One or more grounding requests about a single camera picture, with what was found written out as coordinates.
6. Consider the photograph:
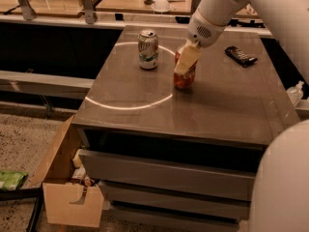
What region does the green white 7up can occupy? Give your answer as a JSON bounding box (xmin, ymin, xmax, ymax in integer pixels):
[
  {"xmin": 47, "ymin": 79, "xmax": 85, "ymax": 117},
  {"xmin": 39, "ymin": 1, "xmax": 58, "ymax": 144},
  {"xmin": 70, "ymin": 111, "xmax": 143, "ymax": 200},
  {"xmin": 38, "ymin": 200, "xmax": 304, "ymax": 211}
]
[{"xmin": 138, "ymin": 29, "xmax": 158, "ymax": 70}]

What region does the cardboard box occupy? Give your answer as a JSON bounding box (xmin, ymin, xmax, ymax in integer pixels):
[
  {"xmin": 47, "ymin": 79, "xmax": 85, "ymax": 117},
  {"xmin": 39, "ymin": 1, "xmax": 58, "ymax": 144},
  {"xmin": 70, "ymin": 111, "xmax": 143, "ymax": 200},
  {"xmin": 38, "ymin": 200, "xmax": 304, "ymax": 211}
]
[{"xmin": 31, "ymin": 117, "xmax": 104, "ymax": 228}]

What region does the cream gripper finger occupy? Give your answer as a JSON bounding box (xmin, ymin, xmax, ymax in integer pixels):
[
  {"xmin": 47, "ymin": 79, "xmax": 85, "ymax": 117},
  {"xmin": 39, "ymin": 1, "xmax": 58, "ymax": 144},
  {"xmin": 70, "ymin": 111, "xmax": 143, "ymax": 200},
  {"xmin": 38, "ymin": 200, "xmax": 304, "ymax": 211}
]
[
  {"xmin": 175, "ymin": 43, "xmax": 201, "ymax": 75},
  {"xmin": 177, "ymin": 41, "xmax": 196, "ymax": 57}
]

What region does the green snack bag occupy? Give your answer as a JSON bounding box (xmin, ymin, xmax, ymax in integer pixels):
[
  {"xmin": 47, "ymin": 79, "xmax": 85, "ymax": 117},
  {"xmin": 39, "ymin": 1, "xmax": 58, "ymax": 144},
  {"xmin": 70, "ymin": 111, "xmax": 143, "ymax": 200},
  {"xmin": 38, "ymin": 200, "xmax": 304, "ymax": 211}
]
[{"xmin": 0, "ymin": 171, "xmax": 28, "ymax": 190}]

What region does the white bowl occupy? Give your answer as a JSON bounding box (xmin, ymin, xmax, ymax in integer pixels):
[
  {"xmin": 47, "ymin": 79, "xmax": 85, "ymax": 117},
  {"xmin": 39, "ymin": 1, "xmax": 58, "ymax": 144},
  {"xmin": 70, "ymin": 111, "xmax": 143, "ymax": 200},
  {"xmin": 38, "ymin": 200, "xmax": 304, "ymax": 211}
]
[{"xmin": 152, "ymin": 0, "xmax": 171, "ymax": 13}]

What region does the red coke can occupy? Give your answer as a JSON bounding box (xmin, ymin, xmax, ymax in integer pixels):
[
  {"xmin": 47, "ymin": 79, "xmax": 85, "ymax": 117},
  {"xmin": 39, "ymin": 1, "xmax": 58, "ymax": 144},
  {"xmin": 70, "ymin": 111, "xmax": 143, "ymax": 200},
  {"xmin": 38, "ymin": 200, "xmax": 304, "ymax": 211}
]
[{"xmin": 174, "ymin": 51, "xmax": 197, "ymax": 90}]

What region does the clear sanitizer bottle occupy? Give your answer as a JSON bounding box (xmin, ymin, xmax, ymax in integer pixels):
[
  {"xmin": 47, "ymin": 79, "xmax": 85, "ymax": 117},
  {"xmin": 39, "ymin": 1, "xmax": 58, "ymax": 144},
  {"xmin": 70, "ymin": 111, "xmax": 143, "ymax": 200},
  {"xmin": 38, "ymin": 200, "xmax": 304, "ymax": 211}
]
[{"xmin": 287, "ymin": 80, "xmax": 304, "ymax": 106}]

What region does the metal bracket left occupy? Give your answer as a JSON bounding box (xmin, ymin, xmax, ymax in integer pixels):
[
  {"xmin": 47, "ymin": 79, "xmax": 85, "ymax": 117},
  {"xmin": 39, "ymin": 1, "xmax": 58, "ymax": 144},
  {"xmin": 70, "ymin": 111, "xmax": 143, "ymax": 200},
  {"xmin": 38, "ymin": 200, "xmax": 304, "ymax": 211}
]
[{"xmin": 17, "ymin": 0, "xmax": 36, "ymax": 20}]

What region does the white snack packet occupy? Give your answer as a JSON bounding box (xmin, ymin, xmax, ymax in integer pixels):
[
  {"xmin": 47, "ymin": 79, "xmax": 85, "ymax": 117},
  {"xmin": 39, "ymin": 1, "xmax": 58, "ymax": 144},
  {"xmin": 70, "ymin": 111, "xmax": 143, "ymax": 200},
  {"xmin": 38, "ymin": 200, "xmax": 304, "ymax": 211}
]
[{"xmin": 246, "ymin": 4, "xmax": 257, "ymax": 15}]

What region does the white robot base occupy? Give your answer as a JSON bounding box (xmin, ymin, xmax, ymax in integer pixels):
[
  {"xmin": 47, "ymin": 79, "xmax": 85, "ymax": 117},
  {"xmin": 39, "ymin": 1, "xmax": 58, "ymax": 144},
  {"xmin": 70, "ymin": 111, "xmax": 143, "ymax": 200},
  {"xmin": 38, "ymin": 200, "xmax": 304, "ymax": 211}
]
[{"xmin": 248, "ymin": 120, "xmax": 309, "ymax": 232}]

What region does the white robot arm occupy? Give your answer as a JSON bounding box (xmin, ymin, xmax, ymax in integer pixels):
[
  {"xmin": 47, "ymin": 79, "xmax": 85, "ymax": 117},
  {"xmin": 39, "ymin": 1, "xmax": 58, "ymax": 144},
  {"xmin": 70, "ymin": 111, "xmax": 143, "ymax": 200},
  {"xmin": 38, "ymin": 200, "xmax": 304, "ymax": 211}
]
[{"xmin": 176, "ymin": 0, "xmax": 309, "ymax": 82}]

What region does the dark rxbar chocolate bar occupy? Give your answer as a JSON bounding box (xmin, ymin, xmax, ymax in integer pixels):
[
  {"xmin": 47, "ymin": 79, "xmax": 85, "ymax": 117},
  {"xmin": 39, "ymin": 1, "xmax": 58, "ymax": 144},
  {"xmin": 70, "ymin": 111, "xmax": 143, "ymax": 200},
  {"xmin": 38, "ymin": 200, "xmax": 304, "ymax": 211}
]
[{"xmin": 225, "ymin": 46, "xmax": 257, "ymax": 68}]

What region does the metal bracket middle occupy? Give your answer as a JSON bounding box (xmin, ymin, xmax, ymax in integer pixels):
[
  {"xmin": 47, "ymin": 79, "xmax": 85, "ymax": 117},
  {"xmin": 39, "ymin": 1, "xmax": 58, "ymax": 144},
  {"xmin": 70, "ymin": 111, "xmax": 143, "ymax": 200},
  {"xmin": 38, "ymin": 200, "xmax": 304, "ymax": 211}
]
[{"xmin": 81, "ymin": 0, "xmax": 97, "ymax": 24}]

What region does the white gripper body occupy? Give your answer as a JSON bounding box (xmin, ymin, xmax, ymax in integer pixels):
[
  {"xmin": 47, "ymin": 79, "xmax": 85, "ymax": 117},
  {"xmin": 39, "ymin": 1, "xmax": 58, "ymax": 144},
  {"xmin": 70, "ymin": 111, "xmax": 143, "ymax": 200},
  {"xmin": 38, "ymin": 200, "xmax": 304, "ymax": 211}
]
[{"xmin": 187, "ymin": 9, "xmax": 226, "ymax": 47}]

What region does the grey drawer cabinet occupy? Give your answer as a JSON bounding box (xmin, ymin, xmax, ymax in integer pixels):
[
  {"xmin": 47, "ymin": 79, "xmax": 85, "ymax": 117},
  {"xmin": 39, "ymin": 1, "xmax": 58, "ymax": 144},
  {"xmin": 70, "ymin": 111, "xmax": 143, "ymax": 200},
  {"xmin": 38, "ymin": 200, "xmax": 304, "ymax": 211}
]
[{"xmin": 73, "ymin": 26, "xmax": 298, "ymax": 232}]

